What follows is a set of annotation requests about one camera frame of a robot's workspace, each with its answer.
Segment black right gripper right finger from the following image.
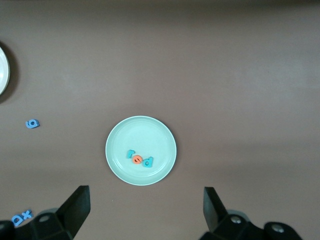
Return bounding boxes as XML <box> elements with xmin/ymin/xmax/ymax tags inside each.
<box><xmin>199</xmin><ymin>186</ymin><xmax>304</xmax><ymax>240</ymax></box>

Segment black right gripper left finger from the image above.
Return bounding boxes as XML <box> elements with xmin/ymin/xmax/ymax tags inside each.
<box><xmin>0</xmin><ymin>185</ymin><xmax>91</xmax><ymax>240</ymax></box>

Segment teal foam letter d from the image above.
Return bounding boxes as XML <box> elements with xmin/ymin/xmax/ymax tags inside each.
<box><xmin>141</xmin><ymin>156</ymin><xmax>154</xmax><ymax>168</ymax></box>

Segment blue foam letter x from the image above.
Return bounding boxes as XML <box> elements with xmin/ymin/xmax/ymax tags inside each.
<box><xmin>20</xmin><ymin>209</ymin><xmax>34</xmax><ymax>221</ymax></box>

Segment blue foam letter D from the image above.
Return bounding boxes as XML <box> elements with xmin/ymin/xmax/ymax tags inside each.
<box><xmin>11</xmin><ymin>213</ymin><xmax>24</xmax><ymax>227</ymax></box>

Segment blue foam digit six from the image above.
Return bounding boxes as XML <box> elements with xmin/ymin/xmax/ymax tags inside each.
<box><xmin>25</xmin><ymin>118</ymin><xmax>40</xmax><ymax>130</ymax></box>

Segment pale green plate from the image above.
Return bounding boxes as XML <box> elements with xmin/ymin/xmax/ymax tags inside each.
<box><xmin>105</xmin><ymin>115</ymin><xmax>177</xmax><ymax>186</ymax></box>

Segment brown table cover sheet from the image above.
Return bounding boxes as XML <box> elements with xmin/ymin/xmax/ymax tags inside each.
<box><xmin>0</xmin><ymin>0</ymin><xmax>320</xmax><ymax>240</ymax></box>

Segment beige plate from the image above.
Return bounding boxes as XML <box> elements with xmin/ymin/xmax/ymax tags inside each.
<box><xmin>0</xmin><ymin>41</ymin><xmax>11</xmax><ymax>97</ymax></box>

